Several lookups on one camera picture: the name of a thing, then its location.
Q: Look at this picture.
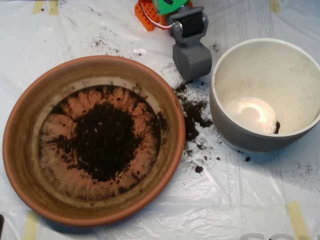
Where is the beige masking tape strip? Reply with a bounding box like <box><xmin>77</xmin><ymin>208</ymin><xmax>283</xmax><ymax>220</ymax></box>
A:
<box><xmin>269</xmin><ymin>0</ymin><xmax>281</xmax><ymax>13</ymax></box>
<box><xmin>48</xmin><ymin>0</ymin><xmax>60</xmax><ymax>15</ymax></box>
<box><xmin>286</xmin><ymin>201</ymin><xmax>311</xmax><ymax>240</ymax></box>
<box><xmin>23</xmin><ymin>212</ymin><xmax>40</xmax><ymax>240</ymax></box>
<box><xmin>32</xmin><ymin>0</ymin><xmax>44</xmax><ymax>14</ymax></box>

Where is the terracotta plant saucer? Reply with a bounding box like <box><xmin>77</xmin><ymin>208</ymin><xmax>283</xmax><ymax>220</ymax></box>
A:
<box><xmin>2</xmin><ymin>55</ymin><xmax>186</xmax><ymax>227</ymax></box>

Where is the white ceramic pot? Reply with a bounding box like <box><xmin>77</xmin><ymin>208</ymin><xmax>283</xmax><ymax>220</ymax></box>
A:
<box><xmin>209</xmin><ymin>37</ymin><xmax>320</xmax><ymax>153</ymax></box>

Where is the spilled soil pile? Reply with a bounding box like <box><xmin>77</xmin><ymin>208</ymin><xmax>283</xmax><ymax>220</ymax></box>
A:
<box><xmin>173</xmin><ymin>81</ymin><xmax>215</xmax><ymax>151</ymax></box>

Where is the clear plastic cover sheet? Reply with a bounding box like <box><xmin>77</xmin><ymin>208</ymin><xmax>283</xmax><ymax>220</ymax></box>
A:
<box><xmin>0</xmin><ymin>0</ymin><xmax>320</xmax><ymax>240</ymax></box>

